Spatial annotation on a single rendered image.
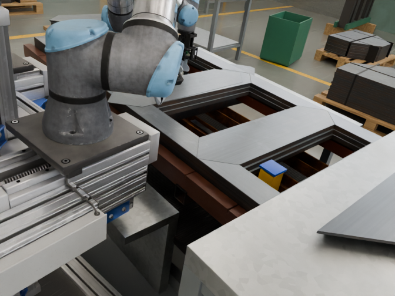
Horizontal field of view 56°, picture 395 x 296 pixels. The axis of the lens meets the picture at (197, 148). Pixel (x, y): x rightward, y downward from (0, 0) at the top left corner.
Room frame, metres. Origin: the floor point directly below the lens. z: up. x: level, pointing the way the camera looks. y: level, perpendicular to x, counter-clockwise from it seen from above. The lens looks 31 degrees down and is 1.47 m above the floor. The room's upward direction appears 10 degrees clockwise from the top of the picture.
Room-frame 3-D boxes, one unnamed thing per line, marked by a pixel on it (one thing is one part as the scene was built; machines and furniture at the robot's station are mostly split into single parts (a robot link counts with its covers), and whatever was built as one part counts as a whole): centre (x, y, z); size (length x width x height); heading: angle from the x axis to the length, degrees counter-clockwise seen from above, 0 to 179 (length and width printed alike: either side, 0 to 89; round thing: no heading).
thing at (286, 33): (5.21, -0.91, 0.29); 0.61 x 0.46 x 0.57; 155
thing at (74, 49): (0.71, 0.26, 1.20); 0.13 x 0.12 x 0.14; 95
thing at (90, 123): (0.71, 0.27, 1.09); 0.15 x 0.15 x 0.10
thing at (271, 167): (0.92, -0.23, 0.88); 0.06 x 0.06 x 0.02; 47
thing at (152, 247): (1.33, 0.51, 0.47); 1.30 x 0.04 x 0.35; 47
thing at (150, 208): (1.27, 0.56, 0.66); 1.30 x 0.20 x 0.03; 47
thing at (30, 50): (1.22, 0.34, 0.80); 1.62 x 0.04 x 0.06; 47
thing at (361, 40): (5.69, -2.14, 0.18); 1.20 x 0.80 x 0.37; 142
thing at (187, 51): (1.56, 0.12, 1.02); 0.09 x 0.08 x 0.12; 47
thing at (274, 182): (0.92, -0.23, 0.78); 0.05 x 0.05 x 0.19; 47
